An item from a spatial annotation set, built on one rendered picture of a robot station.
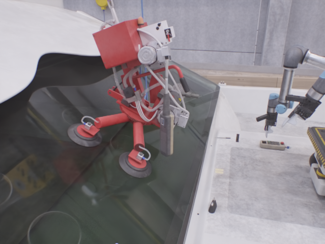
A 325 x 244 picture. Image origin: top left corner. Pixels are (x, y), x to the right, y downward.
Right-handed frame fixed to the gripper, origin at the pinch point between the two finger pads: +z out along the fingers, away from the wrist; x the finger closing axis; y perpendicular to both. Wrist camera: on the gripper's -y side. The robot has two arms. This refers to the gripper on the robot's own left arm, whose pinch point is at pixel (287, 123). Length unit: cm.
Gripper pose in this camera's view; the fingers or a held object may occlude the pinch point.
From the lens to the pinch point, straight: 173.0
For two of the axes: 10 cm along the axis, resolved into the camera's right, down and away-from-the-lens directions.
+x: 7.1, -2.4, 6.7
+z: -3.3, 7.3, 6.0
